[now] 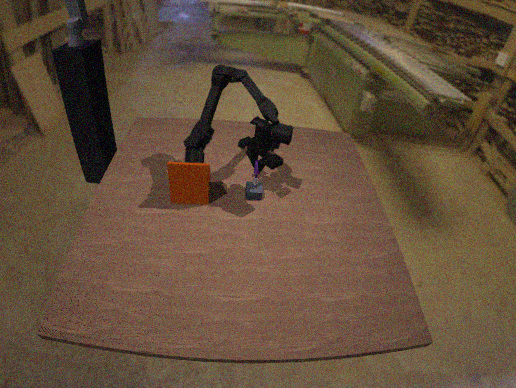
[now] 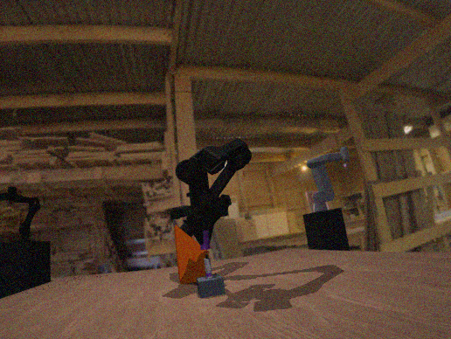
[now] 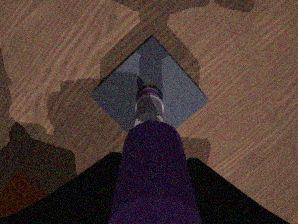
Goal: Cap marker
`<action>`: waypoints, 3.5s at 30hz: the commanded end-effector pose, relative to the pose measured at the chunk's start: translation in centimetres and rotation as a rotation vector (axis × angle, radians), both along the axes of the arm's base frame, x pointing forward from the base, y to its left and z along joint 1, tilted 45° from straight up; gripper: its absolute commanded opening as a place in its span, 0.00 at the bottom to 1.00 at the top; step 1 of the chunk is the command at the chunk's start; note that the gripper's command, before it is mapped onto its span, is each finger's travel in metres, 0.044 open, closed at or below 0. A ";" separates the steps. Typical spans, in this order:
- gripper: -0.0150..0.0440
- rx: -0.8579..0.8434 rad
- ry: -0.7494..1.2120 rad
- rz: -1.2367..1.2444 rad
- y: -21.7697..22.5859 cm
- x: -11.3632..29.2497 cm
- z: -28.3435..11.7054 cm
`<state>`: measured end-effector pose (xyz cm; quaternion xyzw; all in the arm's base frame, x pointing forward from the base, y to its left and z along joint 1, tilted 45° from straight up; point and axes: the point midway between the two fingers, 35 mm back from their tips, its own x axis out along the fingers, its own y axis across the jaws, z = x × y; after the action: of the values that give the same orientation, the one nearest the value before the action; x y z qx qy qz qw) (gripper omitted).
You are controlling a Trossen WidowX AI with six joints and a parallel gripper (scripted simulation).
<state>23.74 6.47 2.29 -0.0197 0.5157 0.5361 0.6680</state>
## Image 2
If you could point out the purple marker cap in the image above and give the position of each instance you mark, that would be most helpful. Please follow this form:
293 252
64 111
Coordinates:
206 244

